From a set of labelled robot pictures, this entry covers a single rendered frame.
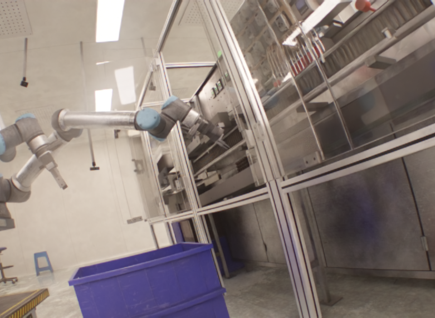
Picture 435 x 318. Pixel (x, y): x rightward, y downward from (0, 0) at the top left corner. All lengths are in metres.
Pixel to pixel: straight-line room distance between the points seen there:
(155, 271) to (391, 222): 0.91
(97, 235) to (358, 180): 5.55
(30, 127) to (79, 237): 5.04
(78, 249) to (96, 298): 5.06
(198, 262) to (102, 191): 5.13
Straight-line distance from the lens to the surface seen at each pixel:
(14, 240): 6.43
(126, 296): 1.07
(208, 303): 1.16
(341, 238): 1.21
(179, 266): 1.09
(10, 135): 1.16
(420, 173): 0.95
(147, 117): 1.10
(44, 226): 6.22
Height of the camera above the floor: 0.58
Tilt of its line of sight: 11 degrees up
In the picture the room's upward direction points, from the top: 16 degrees counter-clockwise
